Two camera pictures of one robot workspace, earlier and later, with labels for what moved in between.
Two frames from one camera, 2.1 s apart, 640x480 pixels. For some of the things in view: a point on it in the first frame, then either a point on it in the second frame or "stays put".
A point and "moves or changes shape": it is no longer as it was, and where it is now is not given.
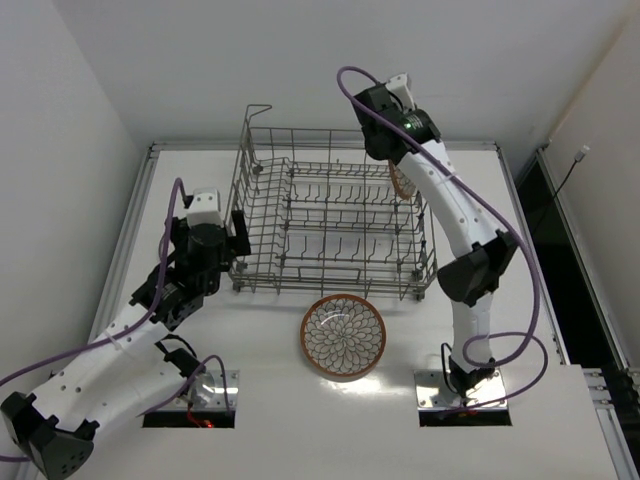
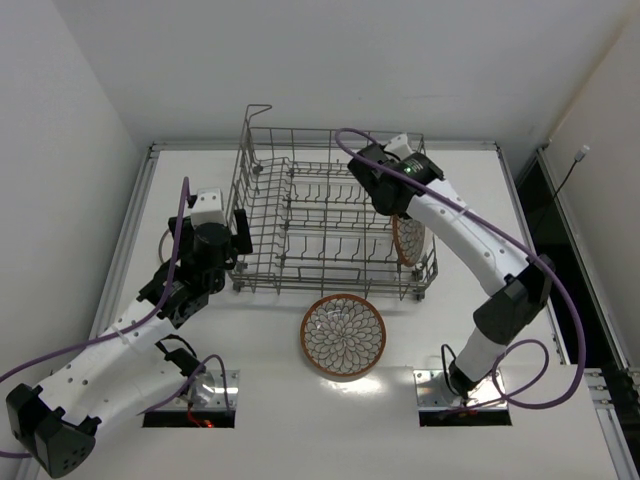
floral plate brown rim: x=404 y=186 moves or changes shape
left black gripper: x=239 y=232 stays put
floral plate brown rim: x=343 y=338 stays put
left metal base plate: x=206 y=392 stays put
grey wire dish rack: x=313 y=212 stays put
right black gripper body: x=373 y=147 → x=373 y=181
